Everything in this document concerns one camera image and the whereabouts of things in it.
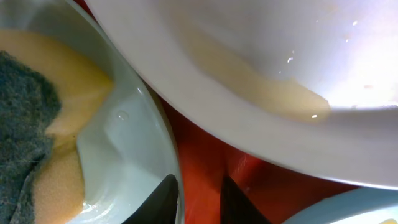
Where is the yellow green sponge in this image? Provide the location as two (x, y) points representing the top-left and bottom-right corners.
(1, 29), (113, 223)

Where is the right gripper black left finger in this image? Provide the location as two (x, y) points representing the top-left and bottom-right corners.
(123, 174), (178, 224)

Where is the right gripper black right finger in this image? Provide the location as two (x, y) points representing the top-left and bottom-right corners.
(220, 175), (271, 224)

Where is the pale green plate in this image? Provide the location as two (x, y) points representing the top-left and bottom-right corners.
(1, 1), (184, 223)

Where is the light blue plate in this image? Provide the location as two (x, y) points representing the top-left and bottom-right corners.
(284, 187), (397, 224)

